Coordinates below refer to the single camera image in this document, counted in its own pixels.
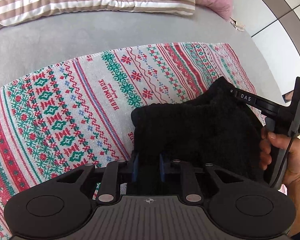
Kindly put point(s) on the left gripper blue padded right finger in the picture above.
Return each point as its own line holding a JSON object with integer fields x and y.
{"x": 162, "y": 168}

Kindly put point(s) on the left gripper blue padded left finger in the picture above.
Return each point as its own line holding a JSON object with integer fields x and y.
{"x": 135, "y": 164}

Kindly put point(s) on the black pants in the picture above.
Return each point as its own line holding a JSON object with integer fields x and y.
{"x": 213, "y": 128}

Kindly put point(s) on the person's right hand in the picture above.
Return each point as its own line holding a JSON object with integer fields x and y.
{"x": 291, "y": 178}

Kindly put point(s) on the patterned red green blanket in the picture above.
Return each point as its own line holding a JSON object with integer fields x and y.
{"x": 66, "y": 141}

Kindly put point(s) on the beige crumpled cloth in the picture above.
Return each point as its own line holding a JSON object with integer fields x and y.
{"x": 236, "y": 25}

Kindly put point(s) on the grey bed sheet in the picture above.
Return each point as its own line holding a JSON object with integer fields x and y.
{"x": 33, "y": 45}

